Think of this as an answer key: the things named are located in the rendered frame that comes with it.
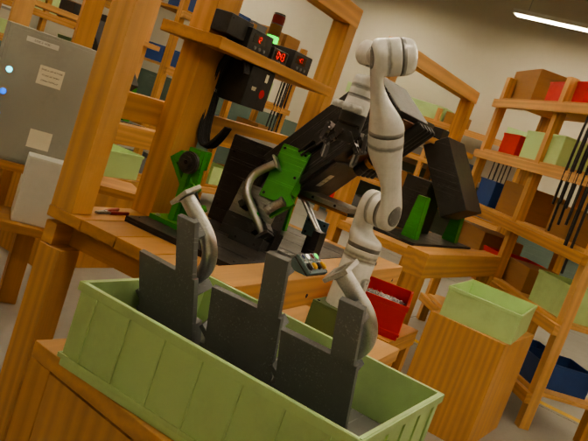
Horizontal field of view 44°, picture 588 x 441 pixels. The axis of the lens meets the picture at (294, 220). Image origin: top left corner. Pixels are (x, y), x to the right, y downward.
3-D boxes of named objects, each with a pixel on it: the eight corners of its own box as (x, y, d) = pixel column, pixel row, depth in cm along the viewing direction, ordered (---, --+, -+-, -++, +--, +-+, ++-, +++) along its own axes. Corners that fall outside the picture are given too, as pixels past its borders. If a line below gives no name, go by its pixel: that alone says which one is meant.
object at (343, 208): (361, 217, 276) (364, 210, 275) (346, 216, 261) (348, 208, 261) (276, 183, 292) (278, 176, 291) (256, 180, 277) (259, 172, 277)
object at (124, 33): (289, 223, 354) (357, 29, 341) (71, 213, 220) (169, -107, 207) (274, 216, 358) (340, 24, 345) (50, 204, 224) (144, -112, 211)
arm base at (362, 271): (360, 309, 204) (381, 253, 202) (353, 315, 195) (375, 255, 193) (330, 297, 206) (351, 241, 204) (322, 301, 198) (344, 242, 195)
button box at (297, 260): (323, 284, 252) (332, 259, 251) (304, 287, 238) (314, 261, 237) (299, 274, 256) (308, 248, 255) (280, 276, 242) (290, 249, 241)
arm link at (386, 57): (374, 44, 169) (369, 145, 181) (415, 43, 169) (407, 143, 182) (367, 33, 177) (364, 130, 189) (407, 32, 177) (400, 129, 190)
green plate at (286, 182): (292, 212, 264) (317, 160, 266) (284, 205, 257) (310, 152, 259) (266, 201, 269) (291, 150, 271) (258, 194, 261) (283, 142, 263)
